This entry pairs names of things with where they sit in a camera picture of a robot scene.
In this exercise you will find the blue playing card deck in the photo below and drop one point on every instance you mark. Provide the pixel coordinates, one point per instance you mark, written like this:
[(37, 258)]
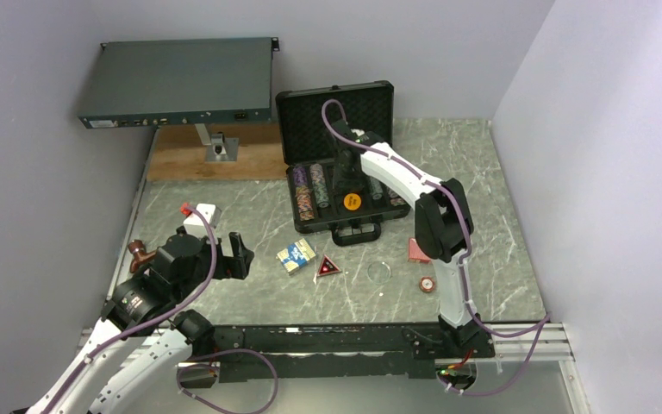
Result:
[(296, 256)]

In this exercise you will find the clear round plastic disc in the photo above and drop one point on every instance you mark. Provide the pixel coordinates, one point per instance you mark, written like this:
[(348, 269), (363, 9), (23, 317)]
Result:
[(379, 272)]

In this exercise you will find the black poker set case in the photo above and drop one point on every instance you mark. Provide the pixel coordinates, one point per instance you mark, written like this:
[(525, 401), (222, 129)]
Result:
[(302, 117)]

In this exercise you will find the multicolour poker chip stack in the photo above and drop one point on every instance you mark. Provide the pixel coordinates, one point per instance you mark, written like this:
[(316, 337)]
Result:
[(304, 203)]

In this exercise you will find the grey metal bracket stand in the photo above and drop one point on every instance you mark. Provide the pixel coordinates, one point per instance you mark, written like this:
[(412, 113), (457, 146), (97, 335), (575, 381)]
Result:
[(219, 148)]

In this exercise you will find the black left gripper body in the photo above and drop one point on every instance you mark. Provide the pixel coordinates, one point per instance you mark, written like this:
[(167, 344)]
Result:
[(205, 266)]

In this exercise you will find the wooden board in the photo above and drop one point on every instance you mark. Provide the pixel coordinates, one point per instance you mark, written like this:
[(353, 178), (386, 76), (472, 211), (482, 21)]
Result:
[(178, 154)]

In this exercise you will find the orange big blind button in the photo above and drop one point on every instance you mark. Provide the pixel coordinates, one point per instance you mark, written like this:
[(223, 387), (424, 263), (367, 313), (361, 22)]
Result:
[(352, 202)]

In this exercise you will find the grey copper clamp tool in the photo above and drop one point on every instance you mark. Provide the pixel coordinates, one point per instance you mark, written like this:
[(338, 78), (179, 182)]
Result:
[(140, 255)]

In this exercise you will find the purple poker chip stack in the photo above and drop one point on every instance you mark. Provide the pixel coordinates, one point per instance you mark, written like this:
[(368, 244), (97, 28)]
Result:
[(300, 178)]

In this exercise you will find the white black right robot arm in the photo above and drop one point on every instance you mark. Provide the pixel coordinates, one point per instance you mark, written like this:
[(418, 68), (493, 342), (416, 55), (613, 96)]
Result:
[(442, 231)]

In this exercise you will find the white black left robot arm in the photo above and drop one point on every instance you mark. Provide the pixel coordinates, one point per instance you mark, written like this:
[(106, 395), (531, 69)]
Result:
[(147, 324)]

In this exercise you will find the green blue chip stack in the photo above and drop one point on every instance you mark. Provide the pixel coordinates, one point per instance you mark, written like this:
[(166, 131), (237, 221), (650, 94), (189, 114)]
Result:
[(376, 189), (321, 194)]

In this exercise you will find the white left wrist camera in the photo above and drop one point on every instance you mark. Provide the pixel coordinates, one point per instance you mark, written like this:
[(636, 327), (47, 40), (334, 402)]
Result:
[(197, 216)]

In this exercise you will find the green blue right chip stack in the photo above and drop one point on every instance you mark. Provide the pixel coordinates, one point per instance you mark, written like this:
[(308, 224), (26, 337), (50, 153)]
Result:
[(376, 189)]

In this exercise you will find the red triangular dealer button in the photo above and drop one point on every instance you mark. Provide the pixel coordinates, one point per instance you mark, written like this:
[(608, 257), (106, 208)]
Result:
[(327, 267)]

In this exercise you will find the grey rack network device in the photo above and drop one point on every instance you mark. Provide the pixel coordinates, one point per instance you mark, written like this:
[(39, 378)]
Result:
[(178, 82)]

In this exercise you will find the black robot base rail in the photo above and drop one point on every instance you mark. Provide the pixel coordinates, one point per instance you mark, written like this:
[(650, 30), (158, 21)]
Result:
[(416, 350)]

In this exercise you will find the red playing card deck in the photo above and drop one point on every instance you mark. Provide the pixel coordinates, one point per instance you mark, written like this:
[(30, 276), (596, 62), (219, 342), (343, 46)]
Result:
[(415, 253)]

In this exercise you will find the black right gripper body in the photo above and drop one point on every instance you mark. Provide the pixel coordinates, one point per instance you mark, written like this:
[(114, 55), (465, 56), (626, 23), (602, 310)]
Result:
[(344, 179)]

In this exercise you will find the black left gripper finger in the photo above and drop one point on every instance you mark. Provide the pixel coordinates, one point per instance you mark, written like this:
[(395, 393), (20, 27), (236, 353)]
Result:
[(239, 263), (224, 268)]

